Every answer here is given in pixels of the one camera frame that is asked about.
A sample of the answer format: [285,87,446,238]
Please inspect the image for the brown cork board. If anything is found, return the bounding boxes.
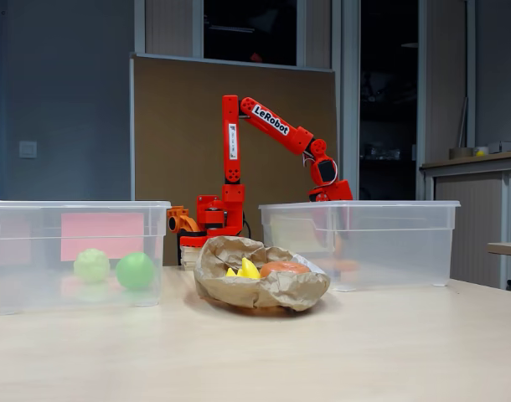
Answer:
[129,52,339,267]

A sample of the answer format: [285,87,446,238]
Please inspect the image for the crumpled brown paper bag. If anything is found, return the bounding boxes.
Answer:
[192,235,332,313]

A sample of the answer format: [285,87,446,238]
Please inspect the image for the grey cabinet with wooden top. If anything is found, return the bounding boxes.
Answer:
[420,149,511,290]

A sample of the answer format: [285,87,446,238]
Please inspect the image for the yellow toy bananas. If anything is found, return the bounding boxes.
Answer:
[225,256,261,280]

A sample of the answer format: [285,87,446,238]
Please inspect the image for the wooden base block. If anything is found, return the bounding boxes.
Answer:
[179,245,206,269]

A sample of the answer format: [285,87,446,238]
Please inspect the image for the pink sticky note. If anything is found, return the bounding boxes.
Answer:
[60,212,146,262]

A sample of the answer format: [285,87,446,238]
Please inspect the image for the light green toy grapes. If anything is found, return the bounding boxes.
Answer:
[73,248,111,284]

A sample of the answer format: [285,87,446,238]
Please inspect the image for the yellow sticky note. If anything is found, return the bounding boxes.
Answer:
[270,211,340,253]

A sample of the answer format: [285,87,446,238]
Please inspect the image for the brown toy doughnut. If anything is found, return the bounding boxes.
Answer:
[259,261,312,279]

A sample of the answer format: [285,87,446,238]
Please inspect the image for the orange table clamp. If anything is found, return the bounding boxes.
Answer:
[166,205,202,235]

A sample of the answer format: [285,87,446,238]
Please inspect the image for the green toy apple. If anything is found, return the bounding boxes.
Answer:
[115,250,156,291]

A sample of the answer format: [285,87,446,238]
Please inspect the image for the clear plastic bin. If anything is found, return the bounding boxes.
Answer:
[0,199,172,316]
[258,199,462,293]

